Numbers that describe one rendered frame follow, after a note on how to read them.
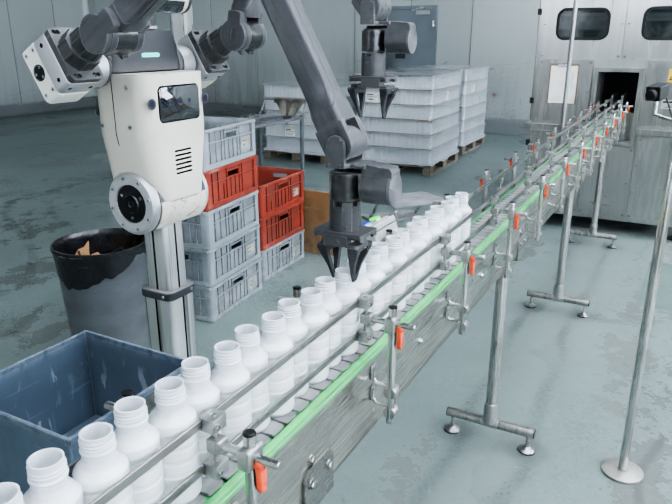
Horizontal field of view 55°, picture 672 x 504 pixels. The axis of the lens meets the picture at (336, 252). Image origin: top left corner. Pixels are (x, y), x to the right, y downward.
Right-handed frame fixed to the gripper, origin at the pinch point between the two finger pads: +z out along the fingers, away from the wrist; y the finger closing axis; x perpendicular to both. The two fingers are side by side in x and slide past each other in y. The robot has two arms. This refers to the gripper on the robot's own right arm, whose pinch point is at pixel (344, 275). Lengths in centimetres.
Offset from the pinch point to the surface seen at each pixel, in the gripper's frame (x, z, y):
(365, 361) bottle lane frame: -0.5, 16.4, 4.8
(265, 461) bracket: -44.8, 8.1, 12.3
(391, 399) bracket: 0.2, 23.5, 10.1
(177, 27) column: 758, -69, -702
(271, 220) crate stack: 250, 72, -186
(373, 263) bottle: 10.5, 0.6, 1.0
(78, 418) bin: -15, 40, -60
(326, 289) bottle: -7.4, 0.3, 0.2
